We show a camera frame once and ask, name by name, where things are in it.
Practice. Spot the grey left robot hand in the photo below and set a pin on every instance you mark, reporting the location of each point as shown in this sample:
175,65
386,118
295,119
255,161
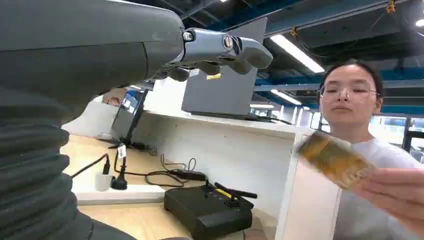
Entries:
82,43

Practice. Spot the yellow printed card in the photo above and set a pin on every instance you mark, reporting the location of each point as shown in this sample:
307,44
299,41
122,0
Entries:
334,159

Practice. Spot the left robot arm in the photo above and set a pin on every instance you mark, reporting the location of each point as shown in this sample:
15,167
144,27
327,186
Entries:
30,172

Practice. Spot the black monitor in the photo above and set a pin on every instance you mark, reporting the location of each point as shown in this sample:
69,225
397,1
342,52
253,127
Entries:
127,112

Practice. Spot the white plug charger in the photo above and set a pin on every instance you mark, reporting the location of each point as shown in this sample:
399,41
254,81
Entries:
103,182

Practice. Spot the black power plug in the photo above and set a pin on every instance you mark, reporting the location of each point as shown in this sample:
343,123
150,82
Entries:
119,183

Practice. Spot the grey laptop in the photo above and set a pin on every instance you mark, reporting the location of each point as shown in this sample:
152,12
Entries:
222,92

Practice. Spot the white power strip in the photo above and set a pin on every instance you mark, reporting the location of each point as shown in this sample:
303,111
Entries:
119,195

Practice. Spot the black power adapter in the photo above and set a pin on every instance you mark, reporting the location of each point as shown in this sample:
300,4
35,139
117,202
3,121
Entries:
188,175

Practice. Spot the white desk riser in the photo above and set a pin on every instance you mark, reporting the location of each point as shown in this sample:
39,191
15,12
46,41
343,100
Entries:
232,155

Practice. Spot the ceiling strip light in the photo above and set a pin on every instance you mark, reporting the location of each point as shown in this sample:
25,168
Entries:
296,53
285,97

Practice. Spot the black remote controller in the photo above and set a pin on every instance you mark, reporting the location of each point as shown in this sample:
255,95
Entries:
208,212

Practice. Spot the person in pale shirt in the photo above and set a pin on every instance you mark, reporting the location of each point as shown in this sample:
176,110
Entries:
351,92

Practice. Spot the person's hand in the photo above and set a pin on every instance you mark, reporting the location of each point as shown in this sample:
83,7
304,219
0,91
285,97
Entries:
394,195

